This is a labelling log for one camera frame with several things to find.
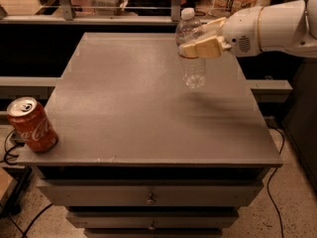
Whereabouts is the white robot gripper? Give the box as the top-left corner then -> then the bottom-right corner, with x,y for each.
179,7 -> 263,59

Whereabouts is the clear plastic water bottle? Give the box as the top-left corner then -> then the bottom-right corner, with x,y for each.
175,8 -> 206,89

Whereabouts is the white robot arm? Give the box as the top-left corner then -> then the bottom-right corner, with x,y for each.
179,0 -> 317,59

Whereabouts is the red coke can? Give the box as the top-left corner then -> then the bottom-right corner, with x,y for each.
7,96 -> 58,153

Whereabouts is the black bag behind glass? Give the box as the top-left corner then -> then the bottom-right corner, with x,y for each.
124,0 -> 196,17

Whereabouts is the grey drawer cabinet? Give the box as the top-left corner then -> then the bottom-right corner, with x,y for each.
19,33 -> 281,238

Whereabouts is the top drawer with knob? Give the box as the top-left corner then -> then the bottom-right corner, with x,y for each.
38,179 -> 263,207

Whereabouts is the drawer with knob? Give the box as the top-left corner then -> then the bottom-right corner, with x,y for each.
38,179 -> 263,207
66,211 -> 239,230

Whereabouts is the middle drawer with knob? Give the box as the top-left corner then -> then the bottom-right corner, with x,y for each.
66,211 -> 239,230

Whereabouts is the black cable right floor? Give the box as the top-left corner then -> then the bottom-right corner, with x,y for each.
265,126 -> 286,238

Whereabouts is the metal railing frame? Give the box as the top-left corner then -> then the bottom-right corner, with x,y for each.
0,0 -> 317,27

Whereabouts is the black cables left floor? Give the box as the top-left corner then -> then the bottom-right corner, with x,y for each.
0,129 -> 53,238

